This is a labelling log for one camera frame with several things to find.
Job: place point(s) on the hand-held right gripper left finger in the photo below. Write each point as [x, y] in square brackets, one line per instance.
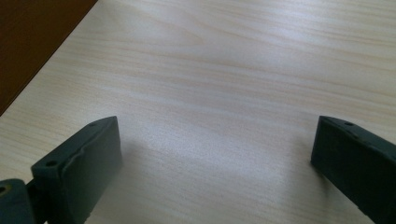
[84, 161]

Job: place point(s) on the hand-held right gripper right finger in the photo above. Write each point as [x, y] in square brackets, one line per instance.
[355, 161]

